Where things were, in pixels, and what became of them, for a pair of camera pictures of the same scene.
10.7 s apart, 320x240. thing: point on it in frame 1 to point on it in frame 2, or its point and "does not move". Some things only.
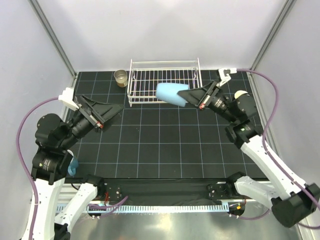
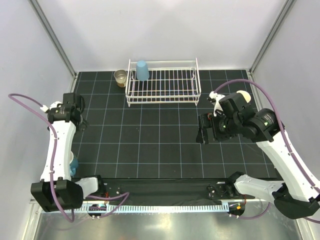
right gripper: x=201 y=95 to x=207 y=120
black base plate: x=195 y=190 does not move
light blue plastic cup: x=168 y=92 to x=142 y=72
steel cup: x=121 y=77 does not move
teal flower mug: x=73 y=166 does not move
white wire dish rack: x=145 y=75 does not move
